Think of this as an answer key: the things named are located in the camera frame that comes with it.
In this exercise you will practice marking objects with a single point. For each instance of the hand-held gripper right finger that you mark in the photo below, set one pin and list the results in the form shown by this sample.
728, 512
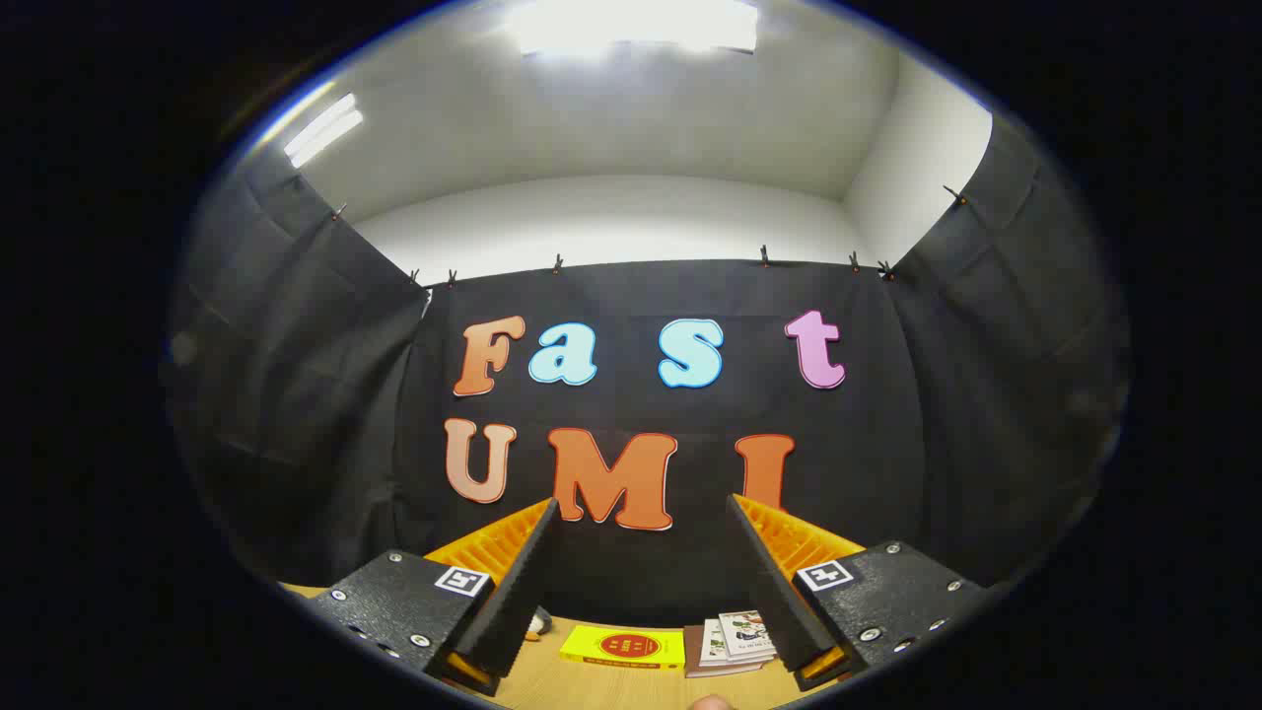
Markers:
774, 592

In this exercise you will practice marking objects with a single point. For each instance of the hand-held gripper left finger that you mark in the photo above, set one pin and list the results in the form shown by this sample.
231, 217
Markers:
518, 602

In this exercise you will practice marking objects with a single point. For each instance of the plush penguin toy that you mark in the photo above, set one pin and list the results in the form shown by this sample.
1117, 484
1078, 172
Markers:
539, 623

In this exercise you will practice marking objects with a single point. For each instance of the illustrated white book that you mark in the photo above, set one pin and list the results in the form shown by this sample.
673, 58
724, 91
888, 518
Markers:
746, 633

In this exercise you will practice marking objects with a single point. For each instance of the brown cover book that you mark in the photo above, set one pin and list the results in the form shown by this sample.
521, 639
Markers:
692, 656

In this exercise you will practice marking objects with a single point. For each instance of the yellow book with red circle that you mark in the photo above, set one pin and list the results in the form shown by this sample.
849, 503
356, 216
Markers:
621, 648

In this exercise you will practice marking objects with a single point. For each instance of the plain black side cloth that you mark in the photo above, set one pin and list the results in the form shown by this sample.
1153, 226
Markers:
296, 394
1016, 394

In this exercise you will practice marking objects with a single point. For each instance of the row of cloth clips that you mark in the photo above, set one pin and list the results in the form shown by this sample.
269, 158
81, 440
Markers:
764, 256

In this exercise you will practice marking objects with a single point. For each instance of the ceiling light panel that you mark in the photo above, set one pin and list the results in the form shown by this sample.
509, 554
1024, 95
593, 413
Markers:
323, 130
631, 25

